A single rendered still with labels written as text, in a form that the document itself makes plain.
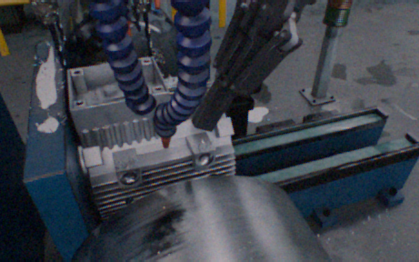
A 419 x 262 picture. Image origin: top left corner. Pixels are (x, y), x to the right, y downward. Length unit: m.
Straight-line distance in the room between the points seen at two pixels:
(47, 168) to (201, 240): 0.17
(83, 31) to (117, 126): 0.27
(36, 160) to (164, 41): 0.39
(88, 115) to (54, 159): 0.09
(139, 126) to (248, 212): 0.22
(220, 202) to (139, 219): 0.07
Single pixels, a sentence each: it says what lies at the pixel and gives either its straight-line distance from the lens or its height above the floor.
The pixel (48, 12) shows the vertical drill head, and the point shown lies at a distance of 0.38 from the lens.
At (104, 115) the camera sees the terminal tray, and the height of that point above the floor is 1.13.
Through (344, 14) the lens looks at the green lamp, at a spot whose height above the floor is 1.06.
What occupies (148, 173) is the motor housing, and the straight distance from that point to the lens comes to 0.46.
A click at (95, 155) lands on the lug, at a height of 1.09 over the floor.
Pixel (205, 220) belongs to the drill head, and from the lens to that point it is 0.27.
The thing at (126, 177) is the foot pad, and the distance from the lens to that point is 0.45.
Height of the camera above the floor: 1.38
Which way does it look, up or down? 40 degrees down
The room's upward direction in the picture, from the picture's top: straight up
